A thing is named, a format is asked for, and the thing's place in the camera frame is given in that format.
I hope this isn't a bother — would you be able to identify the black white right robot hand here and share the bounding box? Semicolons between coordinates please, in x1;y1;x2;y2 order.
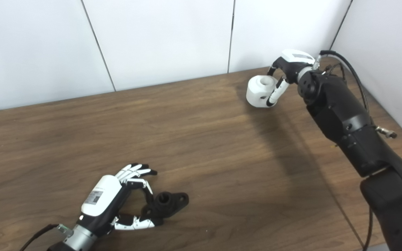
266;50;316;107

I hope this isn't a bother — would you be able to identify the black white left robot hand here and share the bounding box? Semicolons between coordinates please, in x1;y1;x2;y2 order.
79;163;158;235

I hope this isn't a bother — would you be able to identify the round white plastic piece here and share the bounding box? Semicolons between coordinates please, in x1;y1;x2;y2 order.
246;75;279;108

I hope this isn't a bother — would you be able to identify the black plastic holder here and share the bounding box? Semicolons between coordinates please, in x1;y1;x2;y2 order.
141;191;189;220

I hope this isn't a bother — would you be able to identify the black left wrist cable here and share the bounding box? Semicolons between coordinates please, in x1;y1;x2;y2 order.
20;223;74;251

